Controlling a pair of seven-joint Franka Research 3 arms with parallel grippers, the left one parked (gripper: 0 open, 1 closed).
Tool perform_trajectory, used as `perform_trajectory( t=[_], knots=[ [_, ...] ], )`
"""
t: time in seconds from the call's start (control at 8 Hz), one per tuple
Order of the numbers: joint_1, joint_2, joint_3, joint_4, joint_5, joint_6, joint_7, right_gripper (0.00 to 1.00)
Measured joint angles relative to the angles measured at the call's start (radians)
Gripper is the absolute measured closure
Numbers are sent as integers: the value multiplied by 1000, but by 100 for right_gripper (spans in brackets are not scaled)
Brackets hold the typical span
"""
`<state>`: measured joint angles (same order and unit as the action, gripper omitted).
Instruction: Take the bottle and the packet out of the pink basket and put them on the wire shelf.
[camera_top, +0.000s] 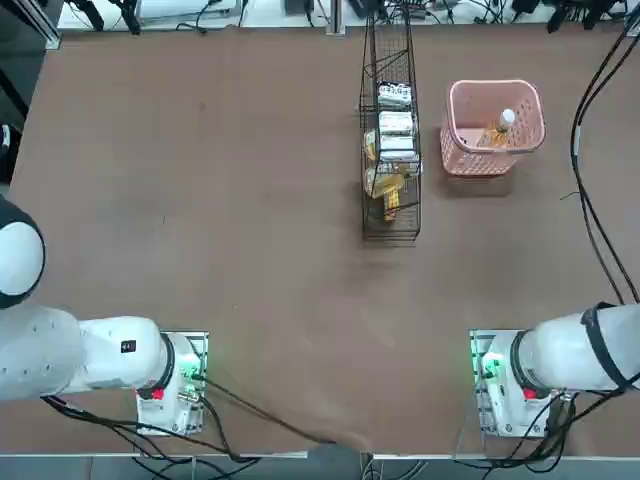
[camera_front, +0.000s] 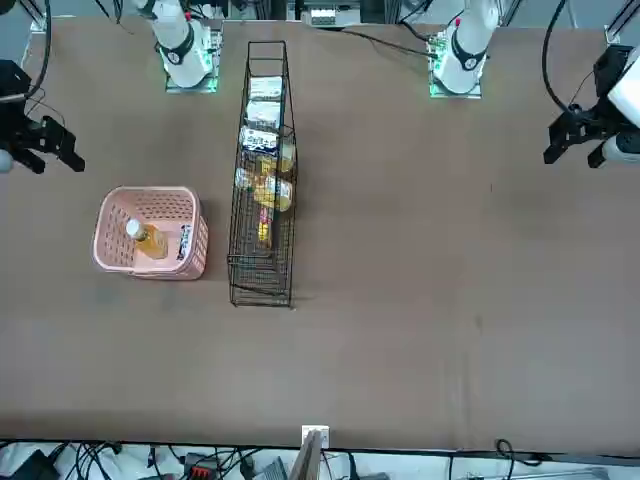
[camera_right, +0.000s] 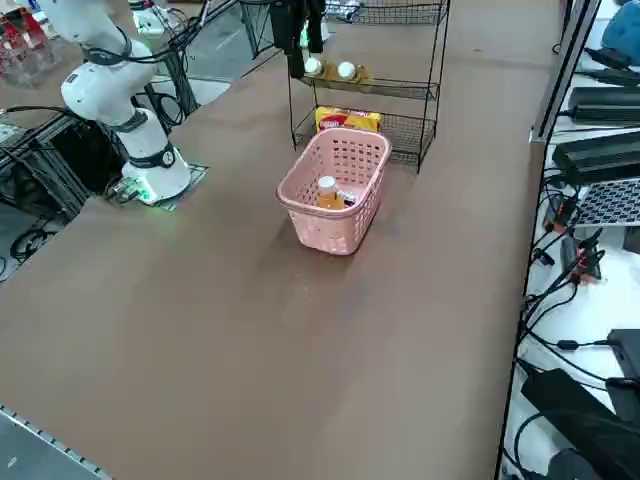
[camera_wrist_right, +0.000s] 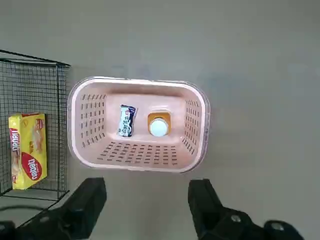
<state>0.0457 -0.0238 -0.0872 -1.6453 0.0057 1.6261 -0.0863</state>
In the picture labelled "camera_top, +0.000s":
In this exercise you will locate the pink plastic basket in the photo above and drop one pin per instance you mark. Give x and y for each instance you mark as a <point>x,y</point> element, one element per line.
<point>470,160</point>

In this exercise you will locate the aluminium rail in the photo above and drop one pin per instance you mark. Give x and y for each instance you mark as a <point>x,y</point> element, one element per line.
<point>37,25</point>

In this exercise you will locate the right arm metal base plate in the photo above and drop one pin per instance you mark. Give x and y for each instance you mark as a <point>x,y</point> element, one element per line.
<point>479,415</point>

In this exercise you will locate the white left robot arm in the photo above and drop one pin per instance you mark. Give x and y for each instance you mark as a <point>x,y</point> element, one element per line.
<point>110,360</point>

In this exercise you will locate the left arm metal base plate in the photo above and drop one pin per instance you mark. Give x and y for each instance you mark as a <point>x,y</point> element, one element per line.
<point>201,340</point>

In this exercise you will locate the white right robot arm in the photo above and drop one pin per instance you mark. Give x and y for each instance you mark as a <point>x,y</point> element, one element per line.
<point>575,350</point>

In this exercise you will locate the small yellow snack packet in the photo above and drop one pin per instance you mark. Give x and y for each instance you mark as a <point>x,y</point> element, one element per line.
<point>392,205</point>

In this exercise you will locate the aluminium upright post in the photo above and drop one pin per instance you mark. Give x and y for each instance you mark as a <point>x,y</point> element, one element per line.
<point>336,17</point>

